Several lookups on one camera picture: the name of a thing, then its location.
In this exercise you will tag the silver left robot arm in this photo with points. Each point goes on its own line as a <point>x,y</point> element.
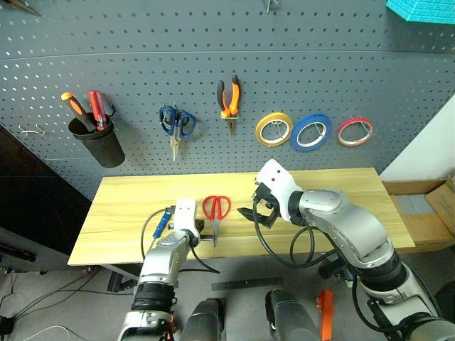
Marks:
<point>160,263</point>

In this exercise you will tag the brown cardboard box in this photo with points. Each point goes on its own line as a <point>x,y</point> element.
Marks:
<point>437,213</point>

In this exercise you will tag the black steel ruler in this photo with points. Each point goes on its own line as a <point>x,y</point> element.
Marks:
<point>249,283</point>

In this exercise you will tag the black cup holder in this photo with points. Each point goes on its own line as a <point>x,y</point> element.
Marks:
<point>101,149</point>

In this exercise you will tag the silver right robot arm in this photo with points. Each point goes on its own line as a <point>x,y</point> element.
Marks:
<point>352,227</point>

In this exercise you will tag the red tape roll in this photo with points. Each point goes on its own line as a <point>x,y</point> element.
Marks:
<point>342,136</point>

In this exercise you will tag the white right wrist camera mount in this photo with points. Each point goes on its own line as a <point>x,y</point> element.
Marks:
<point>281,181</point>

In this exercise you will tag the yellow tape roll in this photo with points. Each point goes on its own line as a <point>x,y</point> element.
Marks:
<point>260,128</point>

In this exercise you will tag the teal foam block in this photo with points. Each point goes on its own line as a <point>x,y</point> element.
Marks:
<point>423,9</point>

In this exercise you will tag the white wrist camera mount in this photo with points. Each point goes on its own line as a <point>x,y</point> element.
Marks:
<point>281,181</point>
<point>185,216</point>

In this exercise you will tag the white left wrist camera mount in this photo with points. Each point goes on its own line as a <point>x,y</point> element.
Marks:
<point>185,216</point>

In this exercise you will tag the orange and black screwdriver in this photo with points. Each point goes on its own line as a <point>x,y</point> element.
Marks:
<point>73,103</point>

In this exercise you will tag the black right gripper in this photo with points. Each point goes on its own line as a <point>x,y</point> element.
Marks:
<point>264,197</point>

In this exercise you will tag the blue tape roll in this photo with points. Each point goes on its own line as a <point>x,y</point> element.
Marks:
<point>298,136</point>

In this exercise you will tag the dark rounded shape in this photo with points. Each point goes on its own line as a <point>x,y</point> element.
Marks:
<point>289,316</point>
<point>204,321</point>

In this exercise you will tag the grey metal pegboard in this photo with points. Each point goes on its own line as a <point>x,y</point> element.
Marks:
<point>142,53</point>

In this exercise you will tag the black table frame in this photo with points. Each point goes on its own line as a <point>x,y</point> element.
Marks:
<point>121,277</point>

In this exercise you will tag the orange and black pliers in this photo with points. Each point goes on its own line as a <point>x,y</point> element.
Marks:
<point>232,96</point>

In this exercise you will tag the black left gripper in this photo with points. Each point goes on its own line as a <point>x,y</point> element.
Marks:
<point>199,225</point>

